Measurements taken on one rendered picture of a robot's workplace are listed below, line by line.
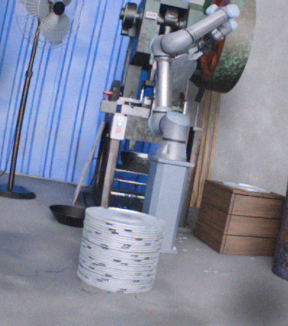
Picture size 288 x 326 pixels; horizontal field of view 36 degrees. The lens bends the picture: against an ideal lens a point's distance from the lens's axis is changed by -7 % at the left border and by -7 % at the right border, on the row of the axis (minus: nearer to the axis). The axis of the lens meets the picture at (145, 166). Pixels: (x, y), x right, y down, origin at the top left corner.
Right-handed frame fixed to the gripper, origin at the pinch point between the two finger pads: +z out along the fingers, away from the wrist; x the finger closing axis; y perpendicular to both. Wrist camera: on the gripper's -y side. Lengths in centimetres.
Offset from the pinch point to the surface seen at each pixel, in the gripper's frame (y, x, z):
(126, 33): -13, -52, 28
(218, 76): -28.5, 8.6, -1.9
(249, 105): -186, -12, 16
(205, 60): -66, -23, 5
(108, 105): 15, -3, 54
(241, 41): -19.7, 3.1, -29.6
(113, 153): 13, 22, 68
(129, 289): 106, 104, 41
